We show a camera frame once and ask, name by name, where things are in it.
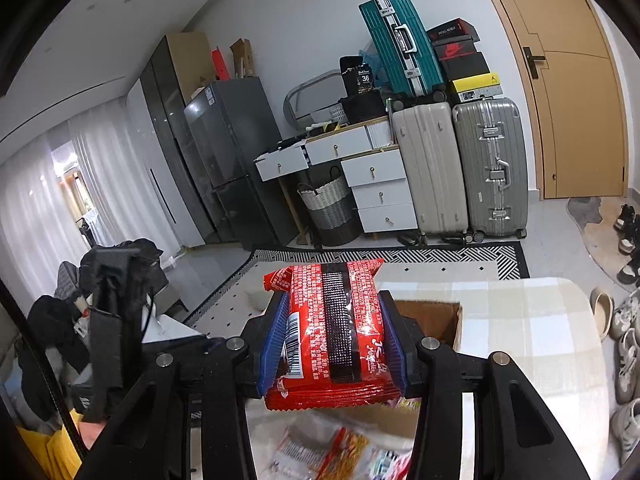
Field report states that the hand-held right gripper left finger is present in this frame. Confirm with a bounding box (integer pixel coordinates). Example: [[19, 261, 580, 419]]
[[75, 290, 292, 480]]

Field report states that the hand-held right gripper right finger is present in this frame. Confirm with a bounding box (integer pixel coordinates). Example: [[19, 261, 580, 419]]
[[377, 290, 576, 480]]

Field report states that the brown cardboard box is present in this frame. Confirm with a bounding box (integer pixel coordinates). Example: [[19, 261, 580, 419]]
[[250, 299, 466, 480]]

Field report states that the red black-striped snack packet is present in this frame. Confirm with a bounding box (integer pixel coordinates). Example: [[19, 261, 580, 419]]
[[262, 258, 423, 412]]

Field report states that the white noodle snack packet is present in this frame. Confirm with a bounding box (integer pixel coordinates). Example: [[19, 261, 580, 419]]
[[272, 426, 372, 480]]

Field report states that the purple snack packet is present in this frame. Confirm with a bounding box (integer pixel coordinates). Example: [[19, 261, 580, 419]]
[[372, 447, 414, 480]]

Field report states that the person's left forearm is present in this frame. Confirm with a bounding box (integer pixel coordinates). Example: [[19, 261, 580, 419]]
[[15, 410, 96, 480]]

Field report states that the black backpack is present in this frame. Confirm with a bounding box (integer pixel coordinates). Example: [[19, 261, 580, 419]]
[[20, 294, 93, 423]]

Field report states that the black cloth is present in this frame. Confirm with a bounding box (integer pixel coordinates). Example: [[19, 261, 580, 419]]
[[80, 237, 167, 308]]

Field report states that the patterned black white rug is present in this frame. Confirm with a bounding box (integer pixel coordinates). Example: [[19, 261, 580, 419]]
[[182, 241, 531, 332]]

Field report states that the white sheer curtain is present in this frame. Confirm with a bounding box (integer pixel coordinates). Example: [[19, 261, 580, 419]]
[[0, 110, 151, 281]]

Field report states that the woven laundry basket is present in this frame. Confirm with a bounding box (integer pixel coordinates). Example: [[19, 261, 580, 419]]
[[297, 166, 362, 247]]

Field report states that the white desk with drawers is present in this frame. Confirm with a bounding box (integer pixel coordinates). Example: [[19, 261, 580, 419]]
[[254, 116, 420, 248]]

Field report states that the beige suitcase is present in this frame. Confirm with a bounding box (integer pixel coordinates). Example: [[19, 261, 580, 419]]
[[390, 101, 473, 247]]

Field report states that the grey refrigerator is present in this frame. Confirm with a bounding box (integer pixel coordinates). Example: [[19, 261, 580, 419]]
[[184, 77, 301, 251]]

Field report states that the silver suitcase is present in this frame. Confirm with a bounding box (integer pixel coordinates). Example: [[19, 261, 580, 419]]
[[452, 97, 530, 243]]

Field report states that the dark glossy cabinet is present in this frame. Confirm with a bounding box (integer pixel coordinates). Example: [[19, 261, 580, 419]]
[[140, 35, 221, 248]]

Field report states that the grey beige door mat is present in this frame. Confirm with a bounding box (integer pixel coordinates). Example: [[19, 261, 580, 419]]
[[567, 196, 640, 292]]

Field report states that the row of shoes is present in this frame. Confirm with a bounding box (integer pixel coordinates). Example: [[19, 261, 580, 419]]
[[590, 204, 640, 468]]

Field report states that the plain black bag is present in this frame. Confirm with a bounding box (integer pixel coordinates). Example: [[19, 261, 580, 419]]
[[337, 94, 389, 124]]

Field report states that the large cardboard box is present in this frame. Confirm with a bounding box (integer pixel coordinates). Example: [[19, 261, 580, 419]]
[[166, 31, 216, 106]]

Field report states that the red plastic object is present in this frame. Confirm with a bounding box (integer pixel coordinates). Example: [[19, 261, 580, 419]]
[[212, 47, 232, 82]]

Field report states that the black printed bag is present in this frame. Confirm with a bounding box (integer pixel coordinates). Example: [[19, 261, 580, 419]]
[[339, 55, 384, 98]]

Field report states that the blue plastic bag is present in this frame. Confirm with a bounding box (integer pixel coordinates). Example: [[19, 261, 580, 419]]
[[360, 42, 392, 92]]

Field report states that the small open cardboard box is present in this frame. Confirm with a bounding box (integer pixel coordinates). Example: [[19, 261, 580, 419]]
[[230, 38, 257, 81]]

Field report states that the wooden door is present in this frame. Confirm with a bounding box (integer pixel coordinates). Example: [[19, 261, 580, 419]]
[[470, 0, 629, 201]]

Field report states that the black flat box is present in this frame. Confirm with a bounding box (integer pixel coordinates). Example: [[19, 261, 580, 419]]
[[442, 51, 491, 82]]

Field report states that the red shoe box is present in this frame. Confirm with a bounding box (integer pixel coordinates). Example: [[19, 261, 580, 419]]
[[432, 40, 477, 62]]

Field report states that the teal suitcase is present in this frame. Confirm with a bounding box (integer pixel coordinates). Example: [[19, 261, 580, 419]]
[[358, 0, 448, 101]]

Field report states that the grey curved frame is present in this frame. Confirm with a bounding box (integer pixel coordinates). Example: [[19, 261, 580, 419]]
[[284, 71, 347, 127]]

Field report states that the door handle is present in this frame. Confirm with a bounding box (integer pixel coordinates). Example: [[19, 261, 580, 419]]
[[522, 46, 549, 80]]

